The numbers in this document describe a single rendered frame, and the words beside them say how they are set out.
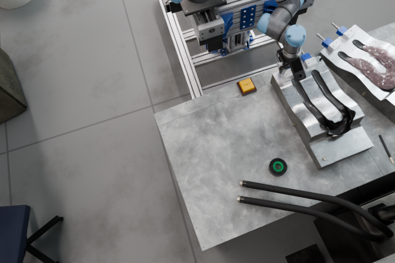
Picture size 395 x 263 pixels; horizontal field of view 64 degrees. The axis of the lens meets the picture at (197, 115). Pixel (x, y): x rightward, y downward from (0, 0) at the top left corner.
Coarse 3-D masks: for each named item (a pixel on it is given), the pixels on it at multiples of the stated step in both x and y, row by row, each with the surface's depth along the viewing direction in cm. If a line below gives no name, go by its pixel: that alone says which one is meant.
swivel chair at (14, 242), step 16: (0, 208) 187; (16, 208) 186; (0, 224) 183; (16, 224) 182; (48, 224) 219; (0, 240) 180; (16, 240) 179; (32, 240) 215; (0, 256) 176; (16, 256) 176
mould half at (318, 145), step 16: (320, 64) 157; (272, 80) 161; (288, 80) 155; (304, 80) 155; (288, 96) 152; (320, 96) 151; (336, 96) 149; (288, 112) 156; (304, 112) 147; (336, 112) 142; (304, 128) 143; (320, 128) 140; (352, 128) 146; (304, 144) 151; (320, 144) 145; (336, 144) 144; (352, 144) 143; (368, 144) 143; (320, 160) 142; (336, 160) 141
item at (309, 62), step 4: (300, 56) 159; (304, 56) 158; (308, 56) 158; (304, 60) 156; (308, 60) 155; (312, 60) 155; (304, 64) 157; (308, 64) 155; (312, 64) 154; (316, 64) 156; (308, 68) 157
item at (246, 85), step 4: (244, 80) 163; (248, 80) 163; (240, 84) 163; (244, 84) 162; (248, 84) 162; (252, 84) 162; (244, 88) 162; (248, 88) 161; (252, 88) 162; (244, 92) 162
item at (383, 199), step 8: (376, 200) 141; (384, 200) 140; (392, 200) 140; (360, 216) 139; (360, 224) 142; (368, 224) 137; (392, 224) 136; (376, 232) 136; (384, 240) 134; (392, 240) 134; (376, 248) 136; (384, 248) 133; (392, 248) 133; (384, 256) 132
